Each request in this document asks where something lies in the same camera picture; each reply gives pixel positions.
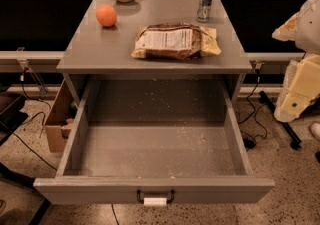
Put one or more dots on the black furniture at left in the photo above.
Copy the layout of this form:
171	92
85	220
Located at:
11	118

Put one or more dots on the metal rail bracket left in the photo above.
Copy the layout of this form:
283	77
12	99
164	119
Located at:
27	69

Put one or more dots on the silver blue redbull can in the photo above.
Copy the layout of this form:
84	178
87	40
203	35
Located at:
204	9

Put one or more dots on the open grey top drawer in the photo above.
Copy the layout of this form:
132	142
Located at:
154	136

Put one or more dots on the black and white drawer handle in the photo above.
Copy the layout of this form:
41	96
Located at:
155	199

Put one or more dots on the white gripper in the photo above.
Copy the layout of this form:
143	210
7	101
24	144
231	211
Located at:
310	27

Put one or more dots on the brown cardboard box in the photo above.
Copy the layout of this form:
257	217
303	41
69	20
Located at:
59	122

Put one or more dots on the grey wooden cabinet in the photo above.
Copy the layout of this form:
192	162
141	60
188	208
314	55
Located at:
95	49

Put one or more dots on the brown chip bag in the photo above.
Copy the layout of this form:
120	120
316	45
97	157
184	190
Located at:
178	41

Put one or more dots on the orange fruit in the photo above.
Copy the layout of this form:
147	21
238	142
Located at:
106	15

